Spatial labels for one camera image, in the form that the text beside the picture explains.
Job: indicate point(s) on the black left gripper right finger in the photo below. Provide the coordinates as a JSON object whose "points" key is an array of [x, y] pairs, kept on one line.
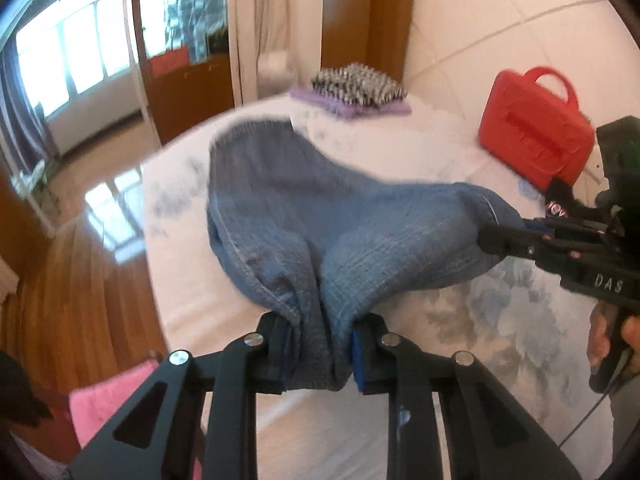
{"points": [[449, 417]]}

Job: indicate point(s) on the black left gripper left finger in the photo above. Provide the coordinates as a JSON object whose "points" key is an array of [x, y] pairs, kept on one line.
{"points": [[230, 379]]}

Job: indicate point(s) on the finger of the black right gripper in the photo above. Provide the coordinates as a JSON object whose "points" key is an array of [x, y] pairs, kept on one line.
{"points": [[547, 247], [555, 224]]}

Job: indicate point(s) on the blue denim jeans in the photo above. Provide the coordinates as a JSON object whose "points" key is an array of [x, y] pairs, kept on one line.
{"points": [[322, 245]]}

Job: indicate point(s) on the person right hand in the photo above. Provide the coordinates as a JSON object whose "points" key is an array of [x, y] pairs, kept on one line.
{"points": [[599, 343]]}

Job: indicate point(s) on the black crumpled garment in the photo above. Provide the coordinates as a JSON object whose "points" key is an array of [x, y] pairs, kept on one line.
{"points": [[561, 202]]}

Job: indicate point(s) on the white floral bed sheet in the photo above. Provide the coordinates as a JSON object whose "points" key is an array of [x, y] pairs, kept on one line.
{"points": [[516, 319]]}

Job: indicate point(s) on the red hard carry case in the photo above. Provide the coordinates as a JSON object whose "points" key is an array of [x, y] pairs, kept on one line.
{"points": [[532, 122]]}

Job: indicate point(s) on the pink cloth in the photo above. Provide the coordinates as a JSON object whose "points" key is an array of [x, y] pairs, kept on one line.
{"points": [[110, 404]]}

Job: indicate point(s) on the purple folded garment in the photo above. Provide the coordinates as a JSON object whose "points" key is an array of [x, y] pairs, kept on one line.
{"points": [[348, 111]]}

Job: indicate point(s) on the black white striped folded garment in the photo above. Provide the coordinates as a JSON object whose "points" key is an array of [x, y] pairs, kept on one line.
{"points": [[357, 84]]}

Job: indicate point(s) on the beige curtain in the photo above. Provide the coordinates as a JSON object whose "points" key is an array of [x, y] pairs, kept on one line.
{"points": [[273, 44]]}

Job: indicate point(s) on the brown wooden cabinet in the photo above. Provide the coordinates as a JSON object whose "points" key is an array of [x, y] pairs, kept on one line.
{"points": [[182, 50]]}

